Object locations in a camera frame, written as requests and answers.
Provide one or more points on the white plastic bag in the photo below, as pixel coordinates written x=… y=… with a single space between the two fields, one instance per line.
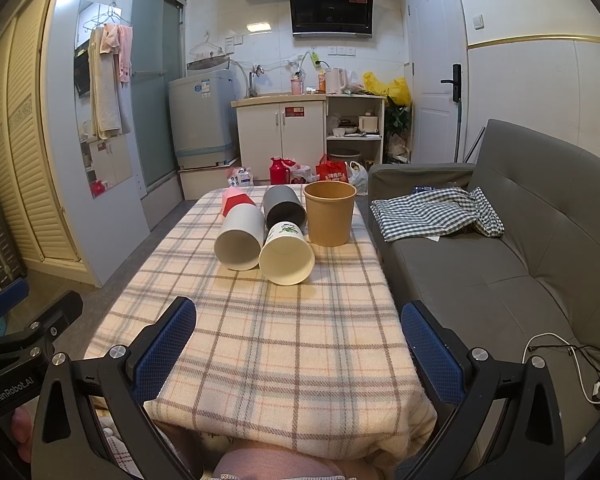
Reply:
x=359 y=177

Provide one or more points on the plaid tablecloth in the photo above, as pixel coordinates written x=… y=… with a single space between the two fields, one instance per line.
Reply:
x=280 y=340

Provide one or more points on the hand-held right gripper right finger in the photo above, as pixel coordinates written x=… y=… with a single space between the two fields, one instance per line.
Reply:
x=432 y=355

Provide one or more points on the pink and red cup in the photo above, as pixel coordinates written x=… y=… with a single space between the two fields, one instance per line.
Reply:
x=234 y=200

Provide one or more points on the grey washing machine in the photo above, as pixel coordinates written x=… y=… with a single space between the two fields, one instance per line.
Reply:
x=202 y=115

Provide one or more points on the white tissue packet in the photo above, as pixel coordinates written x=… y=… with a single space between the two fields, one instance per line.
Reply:
x=239 y=177

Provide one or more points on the brown paper cup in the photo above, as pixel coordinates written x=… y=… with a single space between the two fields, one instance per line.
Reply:
x=330 y=222

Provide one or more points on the black range hood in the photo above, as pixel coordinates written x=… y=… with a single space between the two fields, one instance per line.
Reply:
x=330 y=5

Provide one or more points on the white door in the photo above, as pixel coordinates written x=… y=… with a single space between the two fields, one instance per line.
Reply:
x=432 y=60

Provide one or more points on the cream louvred wardrobe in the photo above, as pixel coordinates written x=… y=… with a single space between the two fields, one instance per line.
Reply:
x=25 y=135

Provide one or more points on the glass sliding door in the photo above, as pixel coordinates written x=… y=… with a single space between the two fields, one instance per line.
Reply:
x=152 y=85

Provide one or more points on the person's left hand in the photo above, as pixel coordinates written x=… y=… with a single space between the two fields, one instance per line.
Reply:
x=21 y=430

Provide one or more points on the red thermos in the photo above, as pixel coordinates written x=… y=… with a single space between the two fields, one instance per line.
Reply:
x=277 y=172

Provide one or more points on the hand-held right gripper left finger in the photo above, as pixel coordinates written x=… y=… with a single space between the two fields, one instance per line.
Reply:
x=164 y=351

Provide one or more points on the plain white cup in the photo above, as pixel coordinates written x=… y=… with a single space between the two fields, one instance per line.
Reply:
x=242 y=221

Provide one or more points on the grey cup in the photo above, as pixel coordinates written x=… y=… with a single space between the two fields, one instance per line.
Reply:
x=282 y=205

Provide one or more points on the white washing machine base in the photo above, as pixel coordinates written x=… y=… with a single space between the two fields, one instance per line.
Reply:
x=202 y=182

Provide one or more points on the white sink cabinet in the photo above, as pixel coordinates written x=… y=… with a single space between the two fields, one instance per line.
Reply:
x=280 y=135

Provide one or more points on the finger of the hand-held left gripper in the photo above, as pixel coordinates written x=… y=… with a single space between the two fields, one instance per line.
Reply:
x=7 y=297
x=55 y=312

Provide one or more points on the yellow plastic bag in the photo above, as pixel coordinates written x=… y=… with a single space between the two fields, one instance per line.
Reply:
x=397 y=91

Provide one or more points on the grey sofa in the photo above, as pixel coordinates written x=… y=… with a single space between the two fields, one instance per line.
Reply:
x=480 y=285

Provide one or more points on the white cup with green print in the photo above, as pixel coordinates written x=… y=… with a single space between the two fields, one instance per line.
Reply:
x=286 y=260

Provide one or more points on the wall mirror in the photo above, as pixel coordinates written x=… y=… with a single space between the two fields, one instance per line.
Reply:
x=107 y=165

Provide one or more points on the person's pink trouser leg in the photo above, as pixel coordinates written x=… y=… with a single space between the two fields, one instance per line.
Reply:
x=280 y=466

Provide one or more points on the white electric kettle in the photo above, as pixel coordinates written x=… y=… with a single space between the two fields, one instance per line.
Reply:
x=335 y=81

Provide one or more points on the green checked cloth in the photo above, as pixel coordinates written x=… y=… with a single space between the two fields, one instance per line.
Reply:
x=420 y=215

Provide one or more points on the metal faucet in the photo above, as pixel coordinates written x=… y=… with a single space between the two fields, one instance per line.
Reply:
x=252 y=82

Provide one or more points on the white open shelf unit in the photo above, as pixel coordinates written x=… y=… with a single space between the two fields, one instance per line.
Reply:
x=380 y=125

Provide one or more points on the orange bottle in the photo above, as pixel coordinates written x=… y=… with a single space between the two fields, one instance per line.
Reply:
x=322 y=82

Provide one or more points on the pink bottle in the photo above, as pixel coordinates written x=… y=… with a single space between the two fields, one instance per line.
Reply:
x=295 y=86

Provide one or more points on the red shopping bag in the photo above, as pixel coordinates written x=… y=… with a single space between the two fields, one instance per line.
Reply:
x=332 y=171

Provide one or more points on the grey basin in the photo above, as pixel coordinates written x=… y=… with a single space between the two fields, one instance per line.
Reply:
x=207 y=64

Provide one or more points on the white light switch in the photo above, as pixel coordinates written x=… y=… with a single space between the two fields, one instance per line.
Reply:
x=478 y=21

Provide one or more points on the green plant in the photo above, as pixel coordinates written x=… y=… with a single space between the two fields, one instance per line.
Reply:
x=397 y=117

